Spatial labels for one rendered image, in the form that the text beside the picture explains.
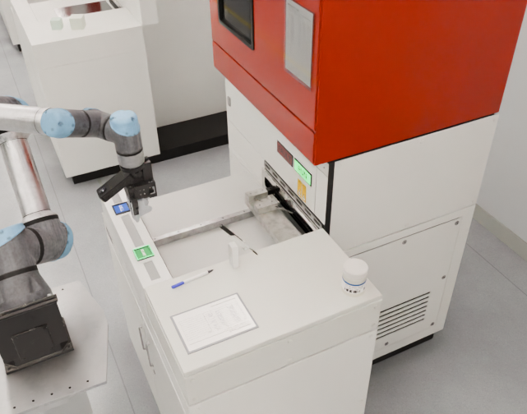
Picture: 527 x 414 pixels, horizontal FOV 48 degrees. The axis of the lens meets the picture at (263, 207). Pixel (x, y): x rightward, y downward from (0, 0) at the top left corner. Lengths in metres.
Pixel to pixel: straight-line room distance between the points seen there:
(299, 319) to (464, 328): 1.51
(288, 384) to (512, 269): 1.90
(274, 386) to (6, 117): 1.07
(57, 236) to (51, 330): 0.28
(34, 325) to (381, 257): 1.23
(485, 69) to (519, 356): 1.48
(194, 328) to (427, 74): 1.03
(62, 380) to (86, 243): 1.79
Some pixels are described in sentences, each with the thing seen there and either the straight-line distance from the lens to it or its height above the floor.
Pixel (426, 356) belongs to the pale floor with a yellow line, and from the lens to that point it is 2.93.
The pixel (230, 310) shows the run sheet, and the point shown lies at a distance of 1.73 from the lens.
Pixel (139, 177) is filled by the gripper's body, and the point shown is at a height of 1.26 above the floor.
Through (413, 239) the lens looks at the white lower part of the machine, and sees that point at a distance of 2.34.
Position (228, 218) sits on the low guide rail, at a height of 0.85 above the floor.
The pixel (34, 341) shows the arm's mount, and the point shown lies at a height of 0.91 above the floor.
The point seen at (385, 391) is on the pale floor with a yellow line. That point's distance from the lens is 2.78.
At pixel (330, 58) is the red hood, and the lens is 1.68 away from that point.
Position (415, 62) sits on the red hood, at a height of 1.50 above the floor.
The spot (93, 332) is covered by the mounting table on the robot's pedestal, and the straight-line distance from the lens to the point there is 1.95.
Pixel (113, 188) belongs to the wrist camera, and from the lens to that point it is 1.74.
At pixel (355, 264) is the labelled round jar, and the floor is 1.06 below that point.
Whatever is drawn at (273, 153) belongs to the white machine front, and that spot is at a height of 1.05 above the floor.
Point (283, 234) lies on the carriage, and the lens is 2.10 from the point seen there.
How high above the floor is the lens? 2.24
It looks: 38 degrees down
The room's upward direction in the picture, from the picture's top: 1 degrees counter-clockwise
